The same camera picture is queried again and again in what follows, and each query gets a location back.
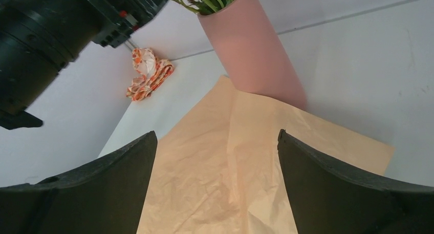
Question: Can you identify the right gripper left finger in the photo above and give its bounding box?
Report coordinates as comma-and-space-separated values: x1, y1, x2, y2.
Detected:
1, 131, 158, 233

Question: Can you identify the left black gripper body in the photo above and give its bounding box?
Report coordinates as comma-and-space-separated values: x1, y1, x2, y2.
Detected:
10, 0, 177, 62

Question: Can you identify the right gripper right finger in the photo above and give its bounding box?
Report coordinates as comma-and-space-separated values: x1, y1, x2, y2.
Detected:
277, 130, 433, 233

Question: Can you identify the orange kraft wrapping paper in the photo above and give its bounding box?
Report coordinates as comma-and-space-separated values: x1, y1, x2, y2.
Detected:
137, 77, 394, 233

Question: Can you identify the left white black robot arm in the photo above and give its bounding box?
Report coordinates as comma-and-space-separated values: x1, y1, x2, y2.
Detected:
1, 0, 169, 130

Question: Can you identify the pink cylindrical vase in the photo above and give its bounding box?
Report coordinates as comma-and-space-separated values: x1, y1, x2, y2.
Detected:
198, 0, 307, 110

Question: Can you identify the orange floral crumpled cloth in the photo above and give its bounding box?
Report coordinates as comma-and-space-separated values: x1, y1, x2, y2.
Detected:
126, 48, 175, 101

